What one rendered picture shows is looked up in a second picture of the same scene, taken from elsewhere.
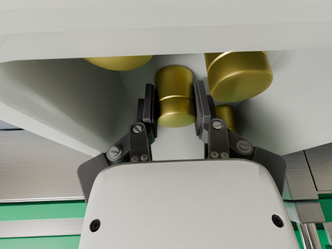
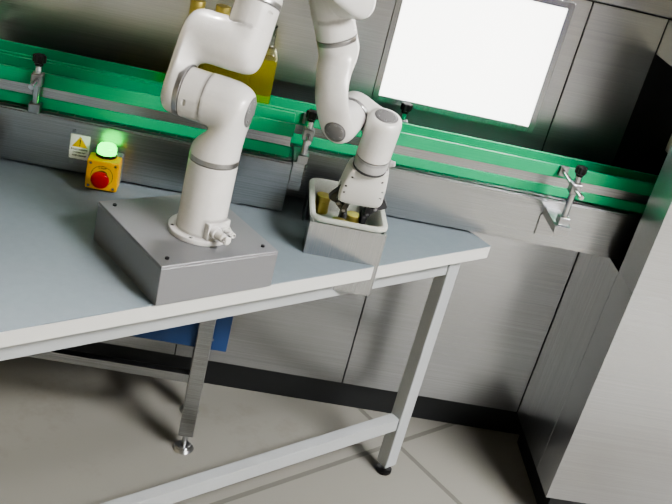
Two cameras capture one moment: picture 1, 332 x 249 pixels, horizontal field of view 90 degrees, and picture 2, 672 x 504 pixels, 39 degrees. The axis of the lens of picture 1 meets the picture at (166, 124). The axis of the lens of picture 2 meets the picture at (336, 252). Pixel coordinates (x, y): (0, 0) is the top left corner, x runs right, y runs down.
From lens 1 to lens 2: 201 cm
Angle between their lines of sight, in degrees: 10
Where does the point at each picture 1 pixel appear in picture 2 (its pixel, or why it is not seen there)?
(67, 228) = (430, 155)
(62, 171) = (426, 193)
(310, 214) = (303, 159)
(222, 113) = (322, 209)
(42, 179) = (439, 190)
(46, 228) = (444, 158)
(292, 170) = (299, 175)
